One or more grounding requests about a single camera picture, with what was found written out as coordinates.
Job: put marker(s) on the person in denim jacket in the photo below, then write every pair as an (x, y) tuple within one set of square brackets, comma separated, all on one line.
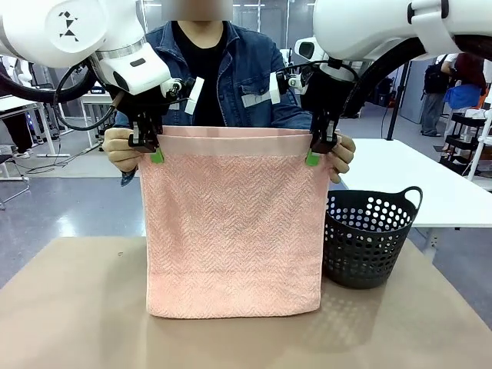
[(250, 69)]

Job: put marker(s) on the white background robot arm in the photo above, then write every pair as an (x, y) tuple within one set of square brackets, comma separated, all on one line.
[(21, 73)]

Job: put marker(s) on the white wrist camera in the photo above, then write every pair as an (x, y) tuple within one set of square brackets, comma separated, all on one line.
[(194, 96), (275, 90)]

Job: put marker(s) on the grey open door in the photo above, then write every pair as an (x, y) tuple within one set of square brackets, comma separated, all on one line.
[(413, 92)]

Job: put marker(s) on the white desk with T-legs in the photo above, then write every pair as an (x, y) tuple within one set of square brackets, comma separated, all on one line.
[(23, 104)]

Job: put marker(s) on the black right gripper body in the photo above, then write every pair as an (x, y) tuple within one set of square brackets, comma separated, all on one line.
[(326, 96)]

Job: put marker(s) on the person in maroon top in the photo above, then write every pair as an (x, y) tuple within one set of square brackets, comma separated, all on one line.
[(467, 84)]

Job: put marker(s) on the person with black backpack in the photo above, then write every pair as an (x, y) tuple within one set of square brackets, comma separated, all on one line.
[(434, 96)]

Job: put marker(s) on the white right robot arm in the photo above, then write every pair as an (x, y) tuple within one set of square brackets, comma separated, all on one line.
[(365, 27)]

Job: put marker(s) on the black rolling cart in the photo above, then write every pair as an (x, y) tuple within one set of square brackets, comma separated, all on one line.
[(465, 119)]

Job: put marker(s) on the person's left forearm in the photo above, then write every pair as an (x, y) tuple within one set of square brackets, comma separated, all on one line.
[(292, 119)]

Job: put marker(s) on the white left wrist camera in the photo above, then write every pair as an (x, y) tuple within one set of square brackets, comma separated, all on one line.
[(194, 96)]

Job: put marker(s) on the person's right hand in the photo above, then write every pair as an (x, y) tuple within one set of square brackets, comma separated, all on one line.
[(119, 153)]

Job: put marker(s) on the large white side table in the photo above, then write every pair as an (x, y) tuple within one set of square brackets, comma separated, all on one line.
[(403, 169)]

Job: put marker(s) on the pink towel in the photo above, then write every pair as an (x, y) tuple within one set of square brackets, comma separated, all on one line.
[(230, 230)]

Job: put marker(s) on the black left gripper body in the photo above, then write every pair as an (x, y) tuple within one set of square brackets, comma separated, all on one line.
[(130, 104)]

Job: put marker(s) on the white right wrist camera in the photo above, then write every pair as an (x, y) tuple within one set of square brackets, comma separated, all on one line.
[(275, 90)]

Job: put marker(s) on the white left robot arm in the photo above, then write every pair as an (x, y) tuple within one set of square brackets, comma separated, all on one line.
[(38, 30)]

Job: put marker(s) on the person's left hand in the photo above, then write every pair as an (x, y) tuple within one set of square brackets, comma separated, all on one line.
[(344, 153)]

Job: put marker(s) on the black tripod pole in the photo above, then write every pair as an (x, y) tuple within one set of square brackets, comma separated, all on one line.
[(396, 100)]

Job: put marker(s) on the dark perforated plastic basket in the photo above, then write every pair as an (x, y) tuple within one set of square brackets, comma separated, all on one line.
[(361, 269)]

